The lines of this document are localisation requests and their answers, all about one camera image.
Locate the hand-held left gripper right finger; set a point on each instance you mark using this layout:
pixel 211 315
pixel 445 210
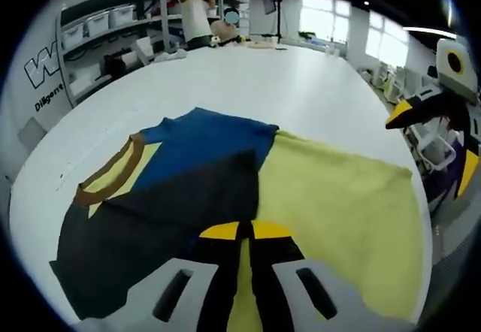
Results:
pixel 278 253

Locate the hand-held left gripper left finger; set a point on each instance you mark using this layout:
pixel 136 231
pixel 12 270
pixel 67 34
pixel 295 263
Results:
pixel 218 264

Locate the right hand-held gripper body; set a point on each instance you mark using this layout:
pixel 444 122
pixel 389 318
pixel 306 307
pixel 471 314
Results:
pixel 456 65

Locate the yellow and blue garment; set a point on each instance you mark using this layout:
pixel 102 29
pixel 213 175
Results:
pixel 338 204

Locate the black stand with screen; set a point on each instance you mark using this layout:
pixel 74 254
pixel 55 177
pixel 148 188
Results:
pixel 279 12

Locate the wooden board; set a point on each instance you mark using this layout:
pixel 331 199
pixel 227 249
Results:
pixel 261 44

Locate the white cloth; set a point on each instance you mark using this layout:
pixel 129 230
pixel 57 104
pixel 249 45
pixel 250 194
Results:
pixel 171 55

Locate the black bag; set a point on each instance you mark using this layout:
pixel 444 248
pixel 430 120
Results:
pixel 114 66

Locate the white cardboard box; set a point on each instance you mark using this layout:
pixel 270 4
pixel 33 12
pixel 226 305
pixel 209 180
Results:
pixel 142 49

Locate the grey shelving unit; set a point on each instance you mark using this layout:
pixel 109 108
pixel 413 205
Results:
pixel 150 20

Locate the white pillar with logo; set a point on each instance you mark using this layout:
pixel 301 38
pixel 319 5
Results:
pixel 41 65

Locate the white storage box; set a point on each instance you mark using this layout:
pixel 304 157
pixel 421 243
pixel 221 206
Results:
pixel 73 36
pixel 97 24
pixel 122 14

